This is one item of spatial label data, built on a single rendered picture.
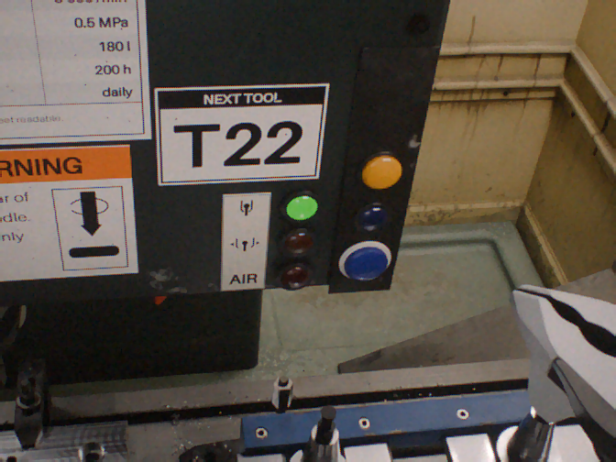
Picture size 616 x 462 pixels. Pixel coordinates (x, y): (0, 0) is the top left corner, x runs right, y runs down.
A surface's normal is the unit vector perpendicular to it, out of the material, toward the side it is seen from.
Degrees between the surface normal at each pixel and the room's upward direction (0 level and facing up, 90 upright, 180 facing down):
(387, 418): 0
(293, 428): 0
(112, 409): 0
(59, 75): 90
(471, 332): 25
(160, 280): 90
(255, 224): 90
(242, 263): 90
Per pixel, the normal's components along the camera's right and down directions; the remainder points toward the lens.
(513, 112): 0.17, 0.69
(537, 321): -0.61, -0.58
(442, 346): -0.30, -0.64
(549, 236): -0.98, 0.05
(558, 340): 0.08, -0.72
